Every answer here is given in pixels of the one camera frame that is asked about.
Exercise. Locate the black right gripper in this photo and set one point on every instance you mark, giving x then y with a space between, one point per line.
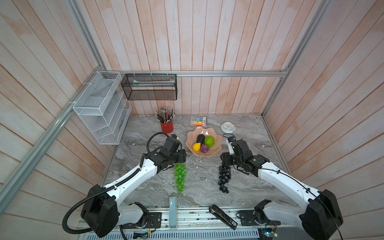
224 158

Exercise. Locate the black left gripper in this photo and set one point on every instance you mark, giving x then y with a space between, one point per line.
182 156

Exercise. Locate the black fake grape bunch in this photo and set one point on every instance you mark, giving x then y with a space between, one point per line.
225 176

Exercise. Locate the green fake grape bunch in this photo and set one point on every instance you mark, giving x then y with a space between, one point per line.
180 175

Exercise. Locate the yellow fake lemon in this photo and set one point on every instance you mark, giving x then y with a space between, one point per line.
197 147

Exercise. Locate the green bumpy fake fruit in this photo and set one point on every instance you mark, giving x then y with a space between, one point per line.
209 141

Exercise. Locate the purple fake fig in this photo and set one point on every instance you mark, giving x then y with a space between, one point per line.
204 148

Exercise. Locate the dark fake avocado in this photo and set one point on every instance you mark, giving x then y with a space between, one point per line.
201 139

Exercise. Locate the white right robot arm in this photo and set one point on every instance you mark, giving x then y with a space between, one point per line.
318 212

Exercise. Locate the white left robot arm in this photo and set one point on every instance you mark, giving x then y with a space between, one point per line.
102 210

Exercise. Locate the pink wavy fruit bowl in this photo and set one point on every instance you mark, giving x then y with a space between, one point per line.
192 138

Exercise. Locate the red metal pencil cup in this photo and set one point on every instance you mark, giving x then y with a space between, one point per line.
167 127

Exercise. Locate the white blue alarm clock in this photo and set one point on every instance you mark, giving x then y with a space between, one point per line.
228 127

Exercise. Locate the bundle of pencils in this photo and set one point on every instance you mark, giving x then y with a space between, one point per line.
165 115

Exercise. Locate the pack of colour highlighters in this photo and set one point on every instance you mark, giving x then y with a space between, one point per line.
199 121

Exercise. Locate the grey blue bar tool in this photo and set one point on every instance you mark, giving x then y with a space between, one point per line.
173 213

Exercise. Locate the black stapler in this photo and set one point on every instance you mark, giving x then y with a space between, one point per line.
223 217

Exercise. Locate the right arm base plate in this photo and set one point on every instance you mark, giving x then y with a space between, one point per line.
255 218

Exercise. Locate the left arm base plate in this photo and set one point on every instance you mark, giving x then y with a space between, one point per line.
154 220

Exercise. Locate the black mesh wall basket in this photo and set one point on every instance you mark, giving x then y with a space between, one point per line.
150 87

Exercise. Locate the white mesh wall shelf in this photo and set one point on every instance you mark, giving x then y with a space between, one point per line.
102 108

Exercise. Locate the aluminium frame rail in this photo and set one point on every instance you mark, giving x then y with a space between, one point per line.
231 73

